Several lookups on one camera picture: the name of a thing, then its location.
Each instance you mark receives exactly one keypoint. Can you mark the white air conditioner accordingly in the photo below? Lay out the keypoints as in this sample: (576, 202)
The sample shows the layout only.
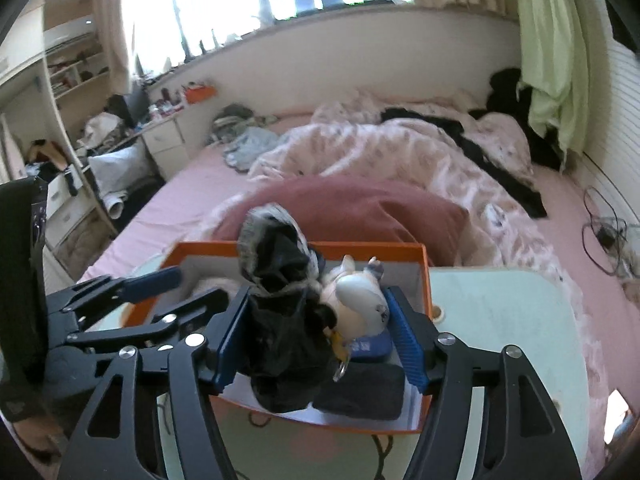
(70, 35)

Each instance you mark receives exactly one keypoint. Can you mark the white bookshelf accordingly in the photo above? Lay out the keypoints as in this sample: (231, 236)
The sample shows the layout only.
(65, 80)

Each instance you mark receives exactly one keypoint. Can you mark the white storage drawer unit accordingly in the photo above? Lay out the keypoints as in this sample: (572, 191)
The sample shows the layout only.
(65, 210)

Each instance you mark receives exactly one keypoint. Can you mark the cartoon printed green desktop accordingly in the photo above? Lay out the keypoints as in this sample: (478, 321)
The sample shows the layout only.
(500, 335)

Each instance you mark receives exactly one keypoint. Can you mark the large orange cardboard box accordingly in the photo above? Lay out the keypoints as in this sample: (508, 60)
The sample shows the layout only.
(350, 251)

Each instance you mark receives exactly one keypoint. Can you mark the smartphone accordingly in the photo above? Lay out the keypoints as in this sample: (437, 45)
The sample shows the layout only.
(617, 415)

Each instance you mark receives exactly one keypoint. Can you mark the grey blue garment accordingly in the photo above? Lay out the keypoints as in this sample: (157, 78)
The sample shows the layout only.
(250, 150)

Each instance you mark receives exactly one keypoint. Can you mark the small orange box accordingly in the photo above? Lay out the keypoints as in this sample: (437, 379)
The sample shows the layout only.
(200, 94)

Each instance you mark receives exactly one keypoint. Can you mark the light green curtain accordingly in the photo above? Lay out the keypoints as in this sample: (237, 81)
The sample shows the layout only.
(550, 60)

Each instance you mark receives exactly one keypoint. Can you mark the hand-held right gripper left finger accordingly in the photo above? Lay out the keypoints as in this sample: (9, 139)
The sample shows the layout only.
(232, 340)

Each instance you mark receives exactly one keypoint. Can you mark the grey clothes heap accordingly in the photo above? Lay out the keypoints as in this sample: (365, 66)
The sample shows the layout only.
(235, 120)

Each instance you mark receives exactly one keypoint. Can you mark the white drawer cabinet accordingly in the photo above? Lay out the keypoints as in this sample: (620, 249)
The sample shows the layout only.
(167, 142)

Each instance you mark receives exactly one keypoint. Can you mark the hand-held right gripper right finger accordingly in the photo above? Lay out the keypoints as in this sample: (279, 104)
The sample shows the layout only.
(405, 340)

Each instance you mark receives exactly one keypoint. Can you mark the white doll figure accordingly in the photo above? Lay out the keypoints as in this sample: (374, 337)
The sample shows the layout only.
(357, 305)

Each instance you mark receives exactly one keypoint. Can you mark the black clothes pile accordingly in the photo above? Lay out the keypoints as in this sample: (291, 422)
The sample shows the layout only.
(505, 90)

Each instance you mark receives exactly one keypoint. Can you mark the blue tin box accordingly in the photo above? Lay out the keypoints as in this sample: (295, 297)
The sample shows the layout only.
(372, 347)

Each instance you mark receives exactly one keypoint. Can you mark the long black garment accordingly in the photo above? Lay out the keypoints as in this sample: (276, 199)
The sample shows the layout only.
(475, 150)

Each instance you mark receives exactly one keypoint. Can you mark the black pouch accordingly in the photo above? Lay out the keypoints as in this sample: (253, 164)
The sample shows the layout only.
(360, 392)

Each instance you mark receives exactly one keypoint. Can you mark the black computer monitor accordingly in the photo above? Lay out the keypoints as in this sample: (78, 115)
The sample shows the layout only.
(135, 105)

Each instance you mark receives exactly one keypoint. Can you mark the pink bed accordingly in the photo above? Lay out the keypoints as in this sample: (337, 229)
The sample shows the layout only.
(200, 195)

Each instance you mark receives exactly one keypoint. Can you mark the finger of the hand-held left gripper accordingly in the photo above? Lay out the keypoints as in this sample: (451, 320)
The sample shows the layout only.
(190, 307)
(150, 280)

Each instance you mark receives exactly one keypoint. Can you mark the white pillow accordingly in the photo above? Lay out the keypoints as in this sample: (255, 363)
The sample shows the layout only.
(120, 167)

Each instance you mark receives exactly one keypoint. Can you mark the pink floral blanket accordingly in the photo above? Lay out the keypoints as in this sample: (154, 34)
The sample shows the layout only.
(400, 150)

